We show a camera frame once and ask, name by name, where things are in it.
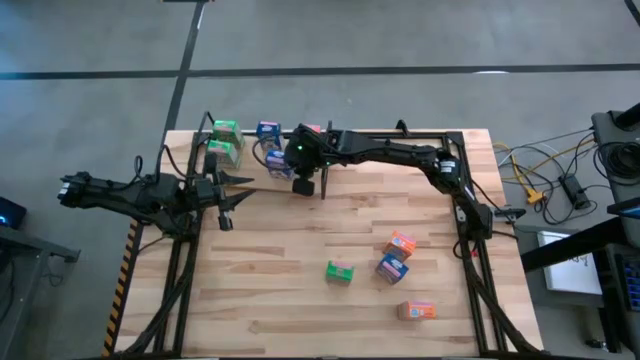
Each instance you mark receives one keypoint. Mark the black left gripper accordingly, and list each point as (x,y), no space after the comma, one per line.
(207,192)

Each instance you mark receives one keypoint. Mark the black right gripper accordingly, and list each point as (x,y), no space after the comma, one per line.
(307,152)

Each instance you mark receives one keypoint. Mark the orange Mini Wheats cereal box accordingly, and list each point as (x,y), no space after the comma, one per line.
(399,245)
(314,128)
(416,310)

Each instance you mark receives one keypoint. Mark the green Apple Jacks cereal box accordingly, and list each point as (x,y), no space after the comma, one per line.
(227,131)
(223,153)
(339,272)

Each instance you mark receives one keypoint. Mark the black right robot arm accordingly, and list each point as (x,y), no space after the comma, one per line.
(390,147)

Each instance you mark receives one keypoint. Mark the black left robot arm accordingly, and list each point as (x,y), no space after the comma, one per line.
(125,192)

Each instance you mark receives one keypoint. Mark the yellow black hazard tape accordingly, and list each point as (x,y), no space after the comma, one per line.
(120,280)

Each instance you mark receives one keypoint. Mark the grey side table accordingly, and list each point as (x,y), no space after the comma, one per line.
(30,250)

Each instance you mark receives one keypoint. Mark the black device with blue light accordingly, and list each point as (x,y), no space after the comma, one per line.
(10,214)

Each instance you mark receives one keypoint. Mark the black power brick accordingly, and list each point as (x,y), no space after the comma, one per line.
(575,191)

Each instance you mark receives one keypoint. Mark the black desk beam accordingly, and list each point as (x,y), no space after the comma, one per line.
(575,245)

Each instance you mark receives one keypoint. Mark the white board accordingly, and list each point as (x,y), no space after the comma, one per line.
(570,272)

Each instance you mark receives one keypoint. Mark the backlit keyboard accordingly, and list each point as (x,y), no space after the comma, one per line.
(631,280)

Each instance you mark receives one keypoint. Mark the black aluminium table frame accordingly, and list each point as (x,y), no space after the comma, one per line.
(460,150)

